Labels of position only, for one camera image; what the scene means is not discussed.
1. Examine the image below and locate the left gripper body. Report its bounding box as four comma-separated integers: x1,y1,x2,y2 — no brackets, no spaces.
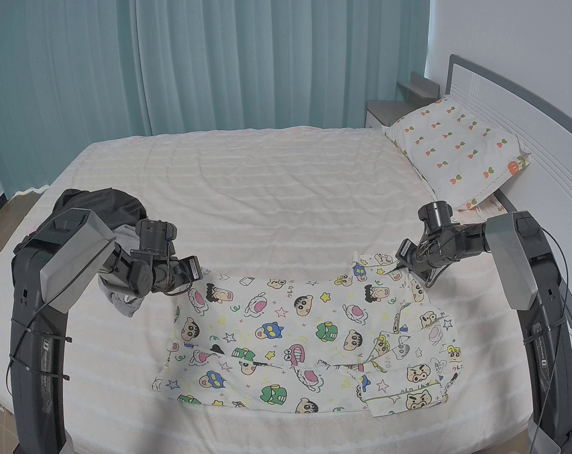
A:
170,256,205,294

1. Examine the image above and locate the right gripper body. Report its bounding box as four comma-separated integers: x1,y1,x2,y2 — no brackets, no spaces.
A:
396,239,438,273

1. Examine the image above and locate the white printed pyjama top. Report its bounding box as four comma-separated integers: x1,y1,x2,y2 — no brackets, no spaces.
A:
152,250,463,417

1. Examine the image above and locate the light grey garment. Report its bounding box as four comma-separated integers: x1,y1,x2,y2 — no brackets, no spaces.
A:
98,224,144,319

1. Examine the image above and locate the black garment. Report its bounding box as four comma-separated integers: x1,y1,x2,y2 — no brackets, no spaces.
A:
54,187,148,235

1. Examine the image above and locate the white printed pillow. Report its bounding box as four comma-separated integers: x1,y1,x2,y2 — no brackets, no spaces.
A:
383,95,533,212

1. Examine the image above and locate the bed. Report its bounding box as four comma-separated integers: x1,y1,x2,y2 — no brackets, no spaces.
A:
0,54,572,454

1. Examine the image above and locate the grey bedside table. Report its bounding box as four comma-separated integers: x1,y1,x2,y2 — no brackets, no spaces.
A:
365,71,440,127

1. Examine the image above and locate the blue-green curtain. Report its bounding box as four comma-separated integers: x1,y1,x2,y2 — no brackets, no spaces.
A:
0,0,433,197

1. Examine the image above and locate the black cable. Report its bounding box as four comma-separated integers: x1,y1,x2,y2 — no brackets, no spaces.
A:
532,225,571,448

